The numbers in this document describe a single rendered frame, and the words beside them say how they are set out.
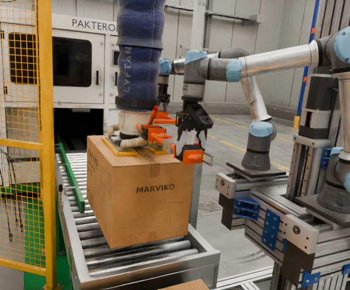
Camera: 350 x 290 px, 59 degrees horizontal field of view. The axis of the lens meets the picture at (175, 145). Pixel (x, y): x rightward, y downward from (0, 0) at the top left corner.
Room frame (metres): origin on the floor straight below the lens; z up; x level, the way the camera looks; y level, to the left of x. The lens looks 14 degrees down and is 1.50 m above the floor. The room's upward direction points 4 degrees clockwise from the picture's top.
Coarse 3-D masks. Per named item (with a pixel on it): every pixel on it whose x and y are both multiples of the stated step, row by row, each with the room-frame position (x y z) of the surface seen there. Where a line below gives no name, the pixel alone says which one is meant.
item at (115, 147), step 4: (112, 136) 1.62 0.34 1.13; (104, 140) 1.63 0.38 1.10; (108, 140) 1.60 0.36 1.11; (108, 144) 1.55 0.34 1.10; (112, 144) 1.53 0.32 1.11; (116, 144) 1.53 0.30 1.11; (112, 148) 1.47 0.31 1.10; (116, 148) 1.46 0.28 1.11; (128, 148) 1.47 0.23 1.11; (132, 148) 1.50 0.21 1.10; (116, 152) 1.40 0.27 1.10; (120, 152) 1.40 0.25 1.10; (124, 152) 1.41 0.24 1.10; (128, 152) 1.42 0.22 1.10; (132, 152) 1.43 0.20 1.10; (136, 152) 1.44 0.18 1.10; (120, 156) 1.40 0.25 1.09
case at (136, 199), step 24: (96, 144) 1.59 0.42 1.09; (96, 168) 1.54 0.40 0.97; (120, 168) 1.26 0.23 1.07; (144, 168) 1.31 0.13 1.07; (168, 168) 1.37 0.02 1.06; (192, 168) 1.42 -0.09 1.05; (96, 192) 1.53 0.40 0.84; (120, 192) 1.26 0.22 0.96; (144, 192) 1.32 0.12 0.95; (168, 192) 1.37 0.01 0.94; (96, 216) 1.52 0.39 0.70; (120, 216) 1.27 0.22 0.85; (144, 216) 1.32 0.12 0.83; (168, 216) 1.37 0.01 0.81; (120, 240) 1.27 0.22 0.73; (144, 240) 1.32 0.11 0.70
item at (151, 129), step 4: (144, 128) 1.35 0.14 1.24; (148, 128) 1.40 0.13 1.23; (152, 128) 1.34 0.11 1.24; (156, 128) 1.35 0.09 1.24; (160, 128) 1.36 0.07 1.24; (164, 128) 1.37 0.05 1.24; (144, 132) 1.37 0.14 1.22; (148, 132) 1.33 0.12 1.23; (152, 132) 1.34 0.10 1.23; (156, 132) 1.35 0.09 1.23; (160, 132) 1.36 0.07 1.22; (164, 132) 1.36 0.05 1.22; (144, 136) 1.35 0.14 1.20; (148, 136) 1.33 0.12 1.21; (148, 140) 1.33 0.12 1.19; (152, 140) 1.34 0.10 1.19
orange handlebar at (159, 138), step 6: (162, 114) 1.94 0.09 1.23; (156, 120) 1.70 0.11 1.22; (162, 120) 1.71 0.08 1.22; (168, 120) 1.73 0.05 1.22; (174, 120) 1.75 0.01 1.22; (138, 126) 1.49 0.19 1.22; (156, 138) 1.28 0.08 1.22; (162, 138) 1.24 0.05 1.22; (168, 138) 1.27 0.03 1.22; (192, 156) 1.02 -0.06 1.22; (198, 156) 1.02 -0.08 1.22
